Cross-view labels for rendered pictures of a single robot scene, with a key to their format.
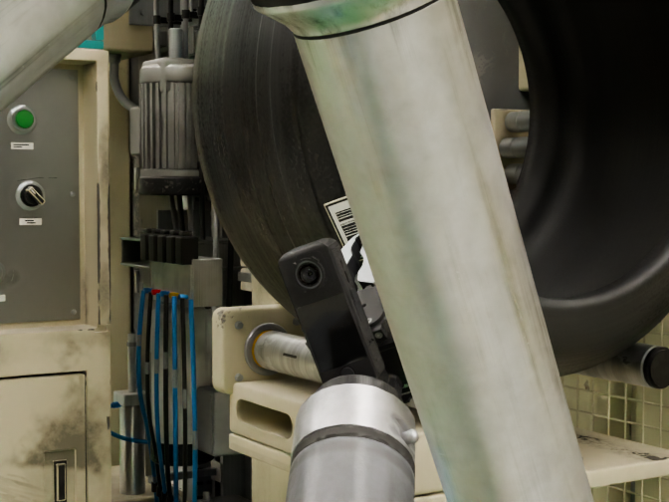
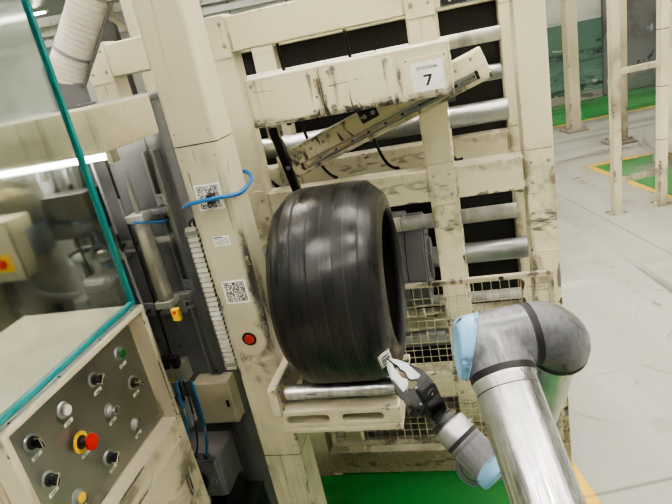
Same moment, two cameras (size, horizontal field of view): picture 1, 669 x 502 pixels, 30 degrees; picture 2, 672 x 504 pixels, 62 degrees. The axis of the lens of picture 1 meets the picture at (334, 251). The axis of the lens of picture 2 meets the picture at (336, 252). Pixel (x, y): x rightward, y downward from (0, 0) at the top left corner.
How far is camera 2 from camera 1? 1.19 m
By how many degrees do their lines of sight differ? 46
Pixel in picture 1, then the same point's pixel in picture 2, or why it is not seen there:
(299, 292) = (427, 399)
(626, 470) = not seen: hidden behind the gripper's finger
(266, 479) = (269, 431)
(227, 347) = (278, 402)
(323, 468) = (476, 446)
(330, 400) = (455, 425)
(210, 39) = (297, 313)
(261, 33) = (338, 311)
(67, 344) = (173, 431)
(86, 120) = (136, 336)
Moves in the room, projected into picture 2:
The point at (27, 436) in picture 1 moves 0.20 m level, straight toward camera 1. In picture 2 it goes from (177, 476) to (231, 491)
